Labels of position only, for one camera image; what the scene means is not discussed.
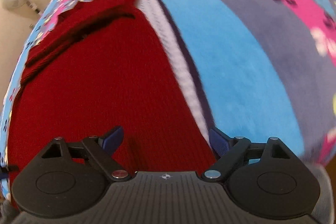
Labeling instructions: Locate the colourful floral striped blanket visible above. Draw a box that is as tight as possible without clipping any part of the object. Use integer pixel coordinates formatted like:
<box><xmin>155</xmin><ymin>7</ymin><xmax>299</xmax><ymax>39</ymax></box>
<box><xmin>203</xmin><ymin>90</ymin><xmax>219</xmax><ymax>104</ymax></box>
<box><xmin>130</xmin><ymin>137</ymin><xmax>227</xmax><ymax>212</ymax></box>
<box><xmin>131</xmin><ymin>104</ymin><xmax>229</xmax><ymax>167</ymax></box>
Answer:
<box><xmin>0</xmin><ymin>0</ymin><xmax>336</xmax><ymax>201</ymax></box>

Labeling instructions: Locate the red knit sweater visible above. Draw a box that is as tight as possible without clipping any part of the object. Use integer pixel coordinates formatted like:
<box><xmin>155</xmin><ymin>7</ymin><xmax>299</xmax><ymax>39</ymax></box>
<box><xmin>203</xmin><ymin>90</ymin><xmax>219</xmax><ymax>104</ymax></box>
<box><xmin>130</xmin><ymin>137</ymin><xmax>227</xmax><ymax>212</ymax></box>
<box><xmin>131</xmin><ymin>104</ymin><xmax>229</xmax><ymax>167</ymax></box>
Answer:
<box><xmin>7</xmin><ymin>0</ymin><xmax>215</xmax><ymax>173</ymax></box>

